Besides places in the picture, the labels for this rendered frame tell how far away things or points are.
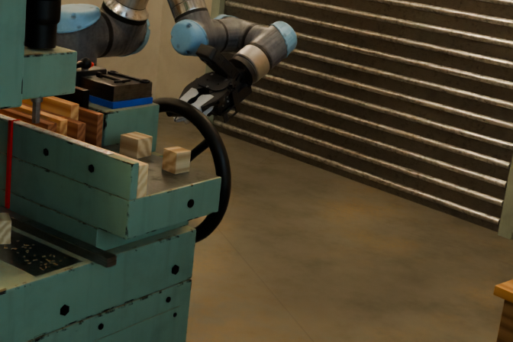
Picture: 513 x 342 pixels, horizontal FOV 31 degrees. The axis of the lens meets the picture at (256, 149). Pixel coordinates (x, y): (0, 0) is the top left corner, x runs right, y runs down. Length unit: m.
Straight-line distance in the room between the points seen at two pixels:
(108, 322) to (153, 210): 0.19
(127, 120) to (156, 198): 0.29
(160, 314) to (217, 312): 1.61
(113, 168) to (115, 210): 0.06
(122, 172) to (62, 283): 0.18
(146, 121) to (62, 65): 0.24
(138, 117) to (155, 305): 0.34
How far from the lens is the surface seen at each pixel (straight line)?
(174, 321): 1.54
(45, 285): 1.30
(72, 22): 2.18
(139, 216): 1.33
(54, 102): 1.56
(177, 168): 1.45
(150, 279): 1.46
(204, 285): 3.31
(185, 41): 1.92
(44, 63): 1.45
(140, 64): 5.86
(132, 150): 1.52
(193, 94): 1.86
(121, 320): 1.45
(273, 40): 1.97
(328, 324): 3.13
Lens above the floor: 1.32
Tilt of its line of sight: 15 degrees down
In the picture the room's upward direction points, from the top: 6 degrees clockwise
